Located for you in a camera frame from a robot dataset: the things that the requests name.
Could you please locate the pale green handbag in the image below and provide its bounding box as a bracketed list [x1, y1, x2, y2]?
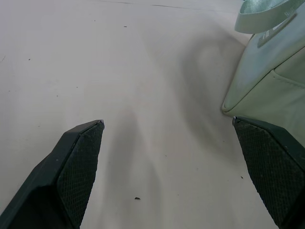
[221, 0, 305, 150]

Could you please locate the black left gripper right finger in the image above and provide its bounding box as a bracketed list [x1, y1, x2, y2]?
[232, 116, 305, 229]

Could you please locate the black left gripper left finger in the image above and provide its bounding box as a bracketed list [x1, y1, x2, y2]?
[0, 119, 105, 229]

